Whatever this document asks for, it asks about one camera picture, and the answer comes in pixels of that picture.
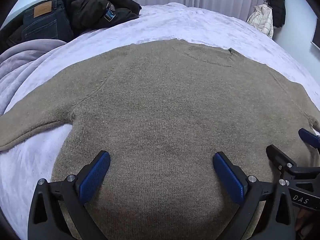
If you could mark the grey fleece throw blanket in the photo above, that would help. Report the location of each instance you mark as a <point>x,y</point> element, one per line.
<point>20,65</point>

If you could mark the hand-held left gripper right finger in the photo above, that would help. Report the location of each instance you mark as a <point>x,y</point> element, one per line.
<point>228,177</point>

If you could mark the black jacket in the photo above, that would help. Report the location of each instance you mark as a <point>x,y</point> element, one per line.
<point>87,12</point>

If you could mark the olive knit sweater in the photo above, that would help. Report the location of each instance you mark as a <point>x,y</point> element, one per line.
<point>162,105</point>

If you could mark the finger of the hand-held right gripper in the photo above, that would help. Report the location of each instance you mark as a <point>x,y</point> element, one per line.
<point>310,137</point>
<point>282,158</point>

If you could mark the person's right hand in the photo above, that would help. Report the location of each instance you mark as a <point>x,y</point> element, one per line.
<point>303,220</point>

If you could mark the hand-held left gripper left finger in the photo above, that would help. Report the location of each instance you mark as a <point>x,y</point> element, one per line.
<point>96,177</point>

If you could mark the dark wall-mounted screen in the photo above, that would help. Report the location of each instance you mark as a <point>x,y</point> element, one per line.
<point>317,38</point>

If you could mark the dark blue jeans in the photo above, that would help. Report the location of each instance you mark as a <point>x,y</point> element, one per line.
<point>47,25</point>

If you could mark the cream puffer jacket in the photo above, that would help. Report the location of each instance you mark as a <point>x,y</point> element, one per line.
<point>261,20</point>

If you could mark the black puffer coat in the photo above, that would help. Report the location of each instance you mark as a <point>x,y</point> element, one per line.
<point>277,2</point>

